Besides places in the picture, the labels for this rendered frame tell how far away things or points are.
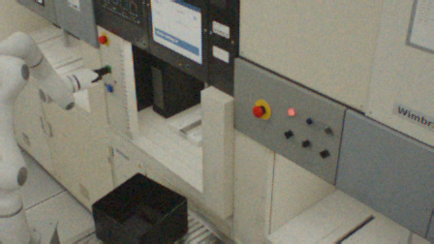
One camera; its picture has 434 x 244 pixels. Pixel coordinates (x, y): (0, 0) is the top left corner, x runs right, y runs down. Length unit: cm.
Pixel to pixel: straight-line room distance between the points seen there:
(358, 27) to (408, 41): 15
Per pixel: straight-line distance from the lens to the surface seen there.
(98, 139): 311
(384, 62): 162
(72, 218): 375
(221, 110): 206
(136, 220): 253
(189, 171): 260
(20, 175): 225
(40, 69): 242
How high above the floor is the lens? 246
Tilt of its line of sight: 34 degrees down
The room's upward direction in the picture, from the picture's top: 4 degrees counter-clockwise
